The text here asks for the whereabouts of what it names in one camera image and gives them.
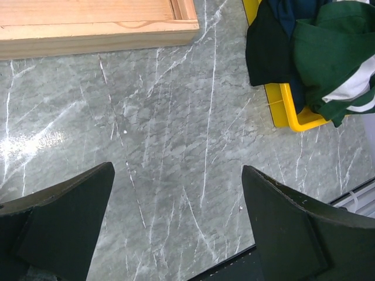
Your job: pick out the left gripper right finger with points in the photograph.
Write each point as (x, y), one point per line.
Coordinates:
(300, 238)

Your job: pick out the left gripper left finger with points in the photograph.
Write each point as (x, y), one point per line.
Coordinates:
(56, 229)

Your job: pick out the green and white t shirt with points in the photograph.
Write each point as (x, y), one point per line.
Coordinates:
(334, 57)

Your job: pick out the yellow plastic tray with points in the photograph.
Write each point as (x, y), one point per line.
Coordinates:
(268, 59)

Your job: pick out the wooden clothes rack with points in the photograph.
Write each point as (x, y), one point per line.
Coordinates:
(54, 28)

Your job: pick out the navy blue garment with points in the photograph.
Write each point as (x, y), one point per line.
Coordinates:
(287, 13)

